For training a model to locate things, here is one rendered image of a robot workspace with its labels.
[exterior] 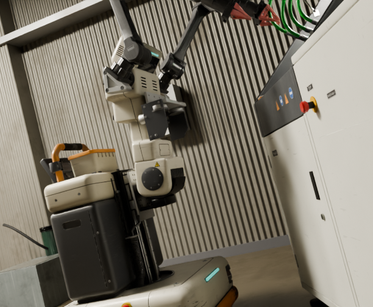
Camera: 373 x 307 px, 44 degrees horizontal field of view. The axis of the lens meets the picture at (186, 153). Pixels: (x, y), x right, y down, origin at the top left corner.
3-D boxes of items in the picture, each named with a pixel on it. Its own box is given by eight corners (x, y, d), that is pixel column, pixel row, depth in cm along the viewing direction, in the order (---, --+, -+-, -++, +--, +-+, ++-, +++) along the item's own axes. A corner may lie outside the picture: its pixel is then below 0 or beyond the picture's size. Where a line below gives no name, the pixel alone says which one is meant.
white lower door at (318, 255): (300, 281, 214) (261, 137, 219) (305, 280, 214) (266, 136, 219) (358, 321, 149) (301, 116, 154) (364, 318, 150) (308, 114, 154)
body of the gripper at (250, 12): (267, 14, 196) (252, 7, 199) (265, 0, 187) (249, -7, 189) (258, 26, 196) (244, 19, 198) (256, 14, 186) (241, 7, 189)
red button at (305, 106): (301, 117, 144) (297, 100, 144) (313, 114, 144) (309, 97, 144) (306, 114, 138) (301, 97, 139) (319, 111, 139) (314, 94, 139)
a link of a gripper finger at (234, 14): (256, 4, 173) (234, -6, 175) (247, 22, 174) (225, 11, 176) (257, 10, 180) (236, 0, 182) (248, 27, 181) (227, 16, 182)
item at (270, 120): (263, 136, 217) (254, 103, 218) (272, 134, 217) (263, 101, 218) (301, 114, 155) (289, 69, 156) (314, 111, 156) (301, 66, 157)
